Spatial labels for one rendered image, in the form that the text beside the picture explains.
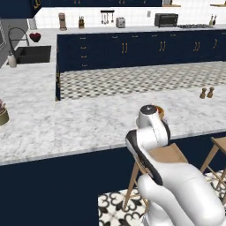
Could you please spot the pancake on plate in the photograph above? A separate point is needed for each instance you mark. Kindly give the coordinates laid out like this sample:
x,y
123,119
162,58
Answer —
x,y
160,111

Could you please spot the black toaster oven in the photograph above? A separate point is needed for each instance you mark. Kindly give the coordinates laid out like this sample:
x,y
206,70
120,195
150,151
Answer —
x,y
166,20

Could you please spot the black sink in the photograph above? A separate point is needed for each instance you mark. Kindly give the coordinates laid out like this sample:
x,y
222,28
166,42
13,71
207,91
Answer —
x,y
33,54

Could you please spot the brown wooden pepper shaker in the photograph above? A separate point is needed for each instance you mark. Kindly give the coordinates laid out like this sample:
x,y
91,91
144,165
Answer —
x,y
210,92

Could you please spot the navy upper cupboard run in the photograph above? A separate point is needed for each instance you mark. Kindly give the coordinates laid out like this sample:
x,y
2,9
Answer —
x,y
17,9

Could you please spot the pale green bottle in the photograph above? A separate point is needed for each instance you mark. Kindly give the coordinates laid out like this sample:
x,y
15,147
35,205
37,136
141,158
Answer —
x,y
211,20

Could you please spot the white soap dispenser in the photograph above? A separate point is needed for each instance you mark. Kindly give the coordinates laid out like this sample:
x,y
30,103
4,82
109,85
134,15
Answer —
x,y
12,61

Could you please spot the plant in olive pot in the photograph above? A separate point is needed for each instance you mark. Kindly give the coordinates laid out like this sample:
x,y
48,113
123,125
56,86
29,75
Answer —
x,y
3,117

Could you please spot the navy lower cupboard run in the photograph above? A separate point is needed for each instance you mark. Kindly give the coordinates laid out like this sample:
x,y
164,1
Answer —
x,y
141,53

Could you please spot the silver toaster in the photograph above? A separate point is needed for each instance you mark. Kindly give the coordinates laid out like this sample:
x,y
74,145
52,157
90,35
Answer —
x,y
120,22

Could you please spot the brown wooden salt shaker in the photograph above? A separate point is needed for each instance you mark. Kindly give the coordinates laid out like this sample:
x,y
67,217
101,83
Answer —
x,y
203,93

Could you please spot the navy dining counter base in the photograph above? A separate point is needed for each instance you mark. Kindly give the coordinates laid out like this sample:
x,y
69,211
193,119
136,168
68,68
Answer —
x,y
53,188

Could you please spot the white wall outlet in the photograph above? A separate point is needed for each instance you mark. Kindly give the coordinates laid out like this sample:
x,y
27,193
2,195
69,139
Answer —
x,y
149,13

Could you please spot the navy cupboard run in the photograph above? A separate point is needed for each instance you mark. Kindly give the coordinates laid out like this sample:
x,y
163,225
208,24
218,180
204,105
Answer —
x,y
17,9
141,53

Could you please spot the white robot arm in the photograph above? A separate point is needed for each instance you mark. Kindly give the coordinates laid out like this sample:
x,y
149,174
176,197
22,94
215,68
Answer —
x,y
182,188

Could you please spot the wooden bar stool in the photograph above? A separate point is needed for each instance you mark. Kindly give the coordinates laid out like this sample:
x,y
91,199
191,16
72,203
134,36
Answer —
x,y
164,153
219,143

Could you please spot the dark red bowl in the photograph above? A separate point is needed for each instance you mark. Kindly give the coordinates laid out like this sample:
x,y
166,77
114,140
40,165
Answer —
x,y
35,37

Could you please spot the black hob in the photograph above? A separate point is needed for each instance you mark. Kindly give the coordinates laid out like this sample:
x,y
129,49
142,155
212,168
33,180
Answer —
x,y
194,26

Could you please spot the rail with hanging tools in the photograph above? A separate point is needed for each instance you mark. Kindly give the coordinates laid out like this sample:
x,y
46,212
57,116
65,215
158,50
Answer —
x,y
107,14

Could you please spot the black arched tap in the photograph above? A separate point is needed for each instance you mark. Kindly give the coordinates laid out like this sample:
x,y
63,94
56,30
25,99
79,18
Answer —
x,y
17,29

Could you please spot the wooden knife block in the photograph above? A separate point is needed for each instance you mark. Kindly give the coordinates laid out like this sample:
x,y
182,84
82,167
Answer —
x,y
81,23

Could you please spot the dark bottle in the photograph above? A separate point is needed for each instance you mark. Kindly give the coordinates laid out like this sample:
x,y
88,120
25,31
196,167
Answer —
x,y
214,21

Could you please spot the wooden wall shelf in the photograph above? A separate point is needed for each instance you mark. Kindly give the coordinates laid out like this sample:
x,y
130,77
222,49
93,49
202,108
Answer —
x,y
171,5
218,4

